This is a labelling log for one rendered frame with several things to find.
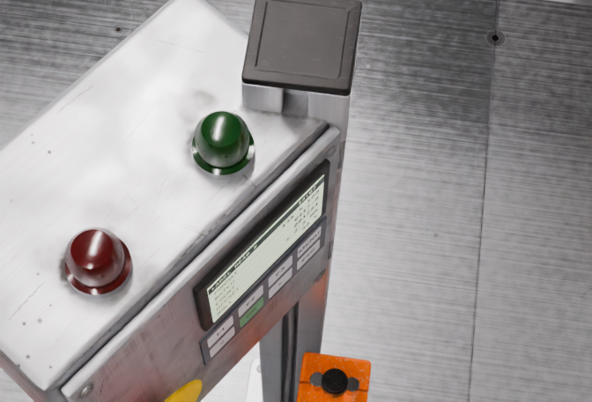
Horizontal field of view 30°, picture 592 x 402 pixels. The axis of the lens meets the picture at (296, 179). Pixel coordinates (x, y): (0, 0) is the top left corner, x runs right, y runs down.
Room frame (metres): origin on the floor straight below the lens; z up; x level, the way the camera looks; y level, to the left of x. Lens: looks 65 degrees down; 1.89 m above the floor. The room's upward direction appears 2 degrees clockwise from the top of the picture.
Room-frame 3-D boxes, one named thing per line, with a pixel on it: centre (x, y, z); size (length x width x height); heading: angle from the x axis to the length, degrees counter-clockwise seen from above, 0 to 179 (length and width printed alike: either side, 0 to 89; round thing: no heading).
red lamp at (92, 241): (0.15, 0.08, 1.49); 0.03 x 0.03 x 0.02
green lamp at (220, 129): (0.20, 0.03, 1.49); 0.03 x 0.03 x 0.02
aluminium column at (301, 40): (0.24, 0.00, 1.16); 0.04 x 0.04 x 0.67; 84
